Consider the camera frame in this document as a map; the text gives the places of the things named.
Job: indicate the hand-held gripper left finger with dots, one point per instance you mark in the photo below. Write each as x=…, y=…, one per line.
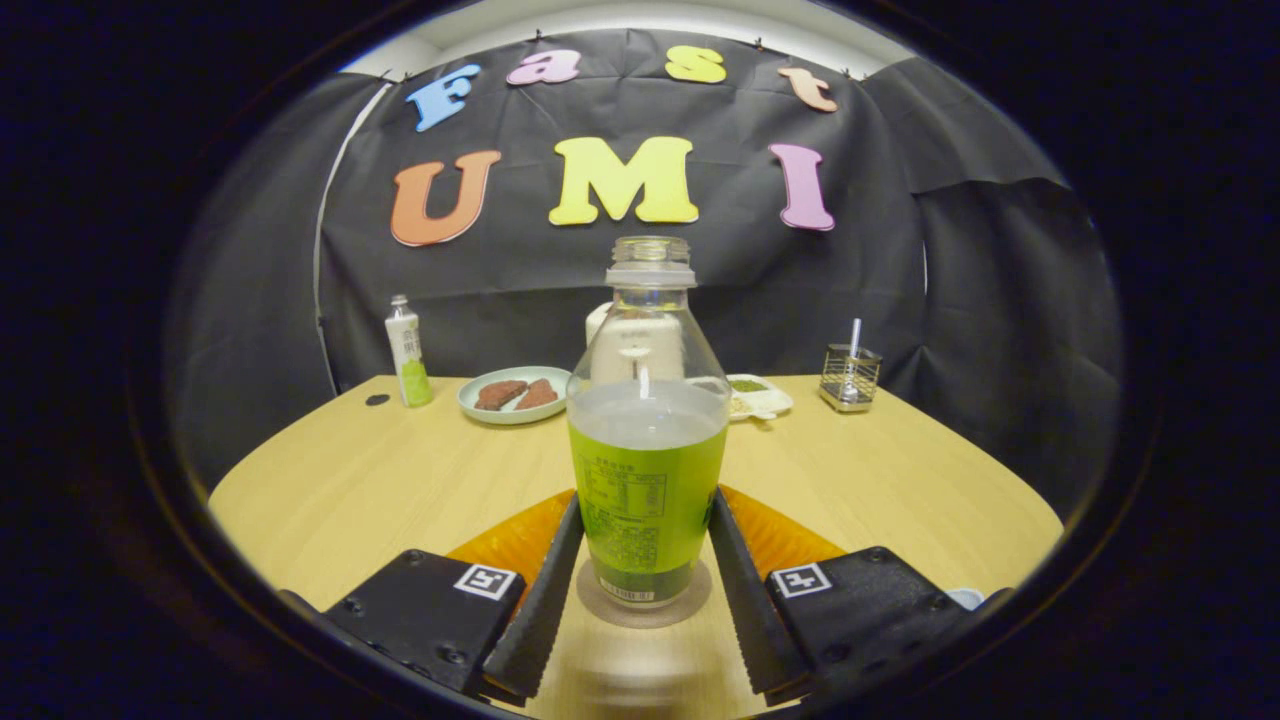
x=535, y=610

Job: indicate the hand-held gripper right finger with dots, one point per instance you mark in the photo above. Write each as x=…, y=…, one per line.
x=755, y=610

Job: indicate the round brown coaster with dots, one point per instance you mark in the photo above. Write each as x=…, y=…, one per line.
x=600, y=612

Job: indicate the clear juice bottle green label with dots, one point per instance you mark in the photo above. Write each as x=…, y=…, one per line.
x=648, y=480

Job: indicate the white cup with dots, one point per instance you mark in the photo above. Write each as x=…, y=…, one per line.
x=965, y=598

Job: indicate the small white green bottle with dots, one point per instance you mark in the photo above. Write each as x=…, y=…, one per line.
x=410, y=360

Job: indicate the pale green plate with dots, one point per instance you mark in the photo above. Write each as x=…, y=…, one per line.
x=520, y=417

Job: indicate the white divided tray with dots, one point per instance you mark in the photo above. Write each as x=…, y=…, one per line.
x=765, y=402

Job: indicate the brown bread slice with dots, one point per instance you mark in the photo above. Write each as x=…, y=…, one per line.
x=540, y=394
x=498, y=395

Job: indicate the wooden table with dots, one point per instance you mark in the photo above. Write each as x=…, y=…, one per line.
x=350, y=480

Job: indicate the white toaster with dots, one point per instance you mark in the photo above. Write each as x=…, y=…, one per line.
x=597, y=325

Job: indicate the white straw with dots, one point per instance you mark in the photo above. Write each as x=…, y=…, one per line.
x=854, y=335

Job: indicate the black backdrop cloth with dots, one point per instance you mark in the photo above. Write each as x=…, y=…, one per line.
x=750, y=290

